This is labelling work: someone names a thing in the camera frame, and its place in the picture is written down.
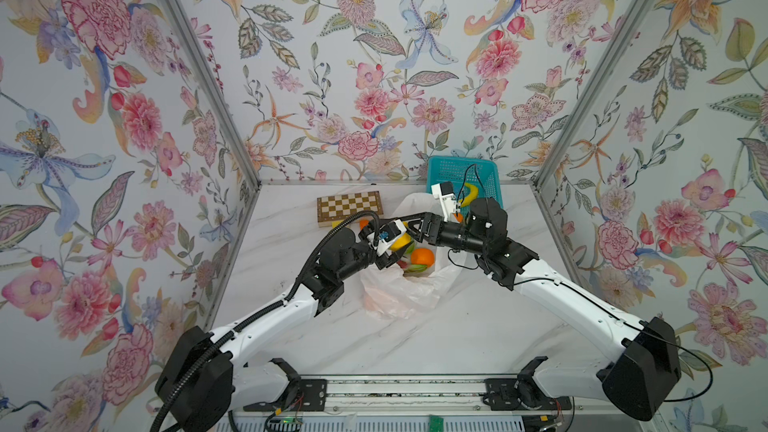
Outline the green circuit board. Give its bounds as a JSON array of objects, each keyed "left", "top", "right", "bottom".
[{"left": 427, "top": 415, "right": 445, "bottom": 432}]

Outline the wooden chessboard box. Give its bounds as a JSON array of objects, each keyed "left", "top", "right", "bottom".
[{"left": 316, "top": 191, "right": 384, "bottom": 227}]

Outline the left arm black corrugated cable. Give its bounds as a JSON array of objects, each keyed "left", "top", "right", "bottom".
[{"left": 149, "top": 210, "right": 382, "bottom": 432}]

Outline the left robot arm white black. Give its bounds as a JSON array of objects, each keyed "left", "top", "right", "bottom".
[{"left": 150, "top": 220, "right": 416, "bottom": 431}]

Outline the white plastic bag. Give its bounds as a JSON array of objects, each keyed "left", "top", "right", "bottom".
[{"left": 359, "top": 193, "right": 466, "bottom": 320}]

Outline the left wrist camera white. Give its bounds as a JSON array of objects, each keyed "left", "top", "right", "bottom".
[{"left": 376, "top": 219, "right": 407, "bottom": 255}]

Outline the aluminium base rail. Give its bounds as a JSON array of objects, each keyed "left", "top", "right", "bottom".
[{"left": 239, "top": 373, "right": 601, "bottom": 418}]

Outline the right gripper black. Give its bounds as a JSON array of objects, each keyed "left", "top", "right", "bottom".
[{"left": 397, "top": 218, "right": 489, "bottom": 263}]

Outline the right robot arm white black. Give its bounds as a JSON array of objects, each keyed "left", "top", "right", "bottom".
[{"left": 375, "top": 198, "right": 681, "bottom": 421}]

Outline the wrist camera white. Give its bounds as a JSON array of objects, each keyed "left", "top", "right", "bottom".
[
  {"left": 376, "top": 219, "right": 407, "bottom": 255},
  {"left": 431, "top": 181, "right": 459, "bottom": 222}
]

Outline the teal plastic basket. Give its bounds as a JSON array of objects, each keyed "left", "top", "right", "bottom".
[{"left": 426, "top": 156, "right": 503, "bottom": 205}]

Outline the yellow banana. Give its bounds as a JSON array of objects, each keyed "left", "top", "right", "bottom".
[{"left": 460, "top": 183, "right": 479, "bottom": 208}]

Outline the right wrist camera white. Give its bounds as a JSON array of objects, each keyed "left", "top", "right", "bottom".
[{"left": 431, "top": 181, "right": 459, "bottom": 222}]

